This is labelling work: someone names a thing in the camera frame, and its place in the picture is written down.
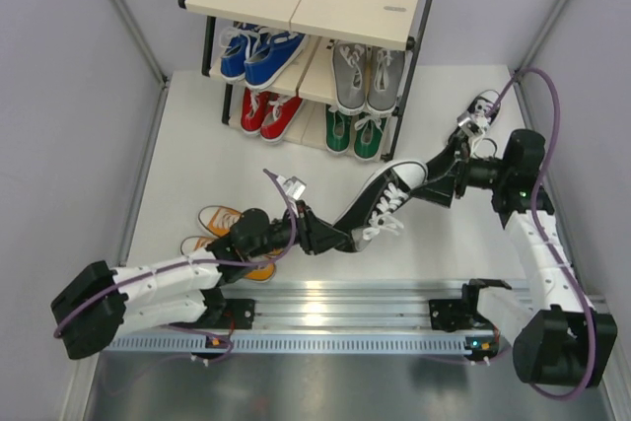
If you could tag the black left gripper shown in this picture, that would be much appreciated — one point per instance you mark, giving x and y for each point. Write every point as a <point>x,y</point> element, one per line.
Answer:
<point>315,236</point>

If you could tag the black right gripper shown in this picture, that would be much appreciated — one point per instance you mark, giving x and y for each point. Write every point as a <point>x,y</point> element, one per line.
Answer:
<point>441,192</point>

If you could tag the black sneaker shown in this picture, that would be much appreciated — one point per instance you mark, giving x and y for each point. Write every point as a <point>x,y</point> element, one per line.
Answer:
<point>484,103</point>
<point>372,211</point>

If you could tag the green sneaker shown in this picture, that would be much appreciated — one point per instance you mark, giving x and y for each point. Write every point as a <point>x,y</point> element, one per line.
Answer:
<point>337,130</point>
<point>370,130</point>

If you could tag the grey sneaker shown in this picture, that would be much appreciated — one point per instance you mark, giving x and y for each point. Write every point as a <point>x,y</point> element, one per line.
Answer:
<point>348,64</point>
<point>387,68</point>

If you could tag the red sneaker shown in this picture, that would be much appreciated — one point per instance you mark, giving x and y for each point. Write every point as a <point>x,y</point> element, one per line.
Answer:
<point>254,109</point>
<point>281,112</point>

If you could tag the blue sneaker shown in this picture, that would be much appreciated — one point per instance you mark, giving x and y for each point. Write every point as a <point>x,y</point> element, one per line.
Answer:
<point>270,59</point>
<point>239,44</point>

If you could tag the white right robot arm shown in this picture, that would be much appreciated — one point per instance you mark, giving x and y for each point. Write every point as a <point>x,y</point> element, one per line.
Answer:
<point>560,339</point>

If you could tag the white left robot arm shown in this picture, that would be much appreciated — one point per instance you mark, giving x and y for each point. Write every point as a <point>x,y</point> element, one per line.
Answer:
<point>103,303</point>

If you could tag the beige three-tier shoe shelf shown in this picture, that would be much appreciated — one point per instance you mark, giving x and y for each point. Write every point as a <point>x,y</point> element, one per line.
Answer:
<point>391,24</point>

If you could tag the orange sneaker lower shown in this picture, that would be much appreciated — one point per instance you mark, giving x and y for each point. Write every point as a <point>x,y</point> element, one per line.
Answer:
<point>259,274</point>

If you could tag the orange sneaker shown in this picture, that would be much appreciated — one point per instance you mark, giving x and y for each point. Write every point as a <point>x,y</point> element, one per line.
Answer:
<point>218,219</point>
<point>259,274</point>

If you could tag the orange sneaker upper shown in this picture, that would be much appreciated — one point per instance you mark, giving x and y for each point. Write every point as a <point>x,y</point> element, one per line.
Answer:
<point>218,219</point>

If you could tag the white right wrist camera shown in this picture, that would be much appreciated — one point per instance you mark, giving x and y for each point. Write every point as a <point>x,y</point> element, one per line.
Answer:
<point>473,125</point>

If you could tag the aluminium mounting rail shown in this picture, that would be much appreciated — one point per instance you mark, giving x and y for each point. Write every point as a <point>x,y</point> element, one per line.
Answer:
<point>320,320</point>

